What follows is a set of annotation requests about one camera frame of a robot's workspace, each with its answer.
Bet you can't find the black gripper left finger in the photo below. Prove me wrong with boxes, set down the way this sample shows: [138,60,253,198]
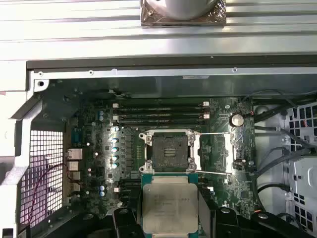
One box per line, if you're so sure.
[22,189,144,238]

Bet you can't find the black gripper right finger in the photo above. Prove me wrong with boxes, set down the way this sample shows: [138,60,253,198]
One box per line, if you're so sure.
[197,187,317,238]

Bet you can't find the silver topped CPU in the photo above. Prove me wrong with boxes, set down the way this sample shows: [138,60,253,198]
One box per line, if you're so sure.
[140,173,199,235]

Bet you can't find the metal socket cover frame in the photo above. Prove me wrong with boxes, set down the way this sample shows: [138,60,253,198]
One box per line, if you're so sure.
[192,132,235,176]

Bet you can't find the black RAM slot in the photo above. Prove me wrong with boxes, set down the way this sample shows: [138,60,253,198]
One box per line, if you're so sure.
[112,101,210,109]
[113,184,215,193]
[118,177,214,185]
[112,114,210,120]
[116,108,208,114]
[116,119,208,126]

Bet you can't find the CPU socket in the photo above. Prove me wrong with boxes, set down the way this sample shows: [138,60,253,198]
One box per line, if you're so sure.
[138,128,198,175]

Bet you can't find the blue rear port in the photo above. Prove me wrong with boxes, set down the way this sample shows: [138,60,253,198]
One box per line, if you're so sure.
[71,132,84,145]

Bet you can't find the round coin battery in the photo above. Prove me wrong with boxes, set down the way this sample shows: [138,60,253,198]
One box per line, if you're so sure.
[229,113,245,128]

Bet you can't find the green motherboard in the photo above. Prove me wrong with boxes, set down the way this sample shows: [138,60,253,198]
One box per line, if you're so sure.
[64,96,256,224]

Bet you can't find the metal PC case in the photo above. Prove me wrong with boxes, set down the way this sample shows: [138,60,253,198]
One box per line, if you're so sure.
[0,59,317,238]

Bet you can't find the red and black wire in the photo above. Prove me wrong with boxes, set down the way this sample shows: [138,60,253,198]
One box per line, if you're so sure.
[26,158,83,224]

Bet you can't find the thick black cable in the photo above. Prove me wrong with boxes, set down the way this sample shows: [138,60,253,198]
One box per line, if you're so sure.
[252,93,317,122]

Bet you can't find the square brown base plate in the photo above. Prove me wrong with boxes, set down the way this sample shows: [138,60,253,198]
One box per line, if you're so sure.
[140,0,227,27]

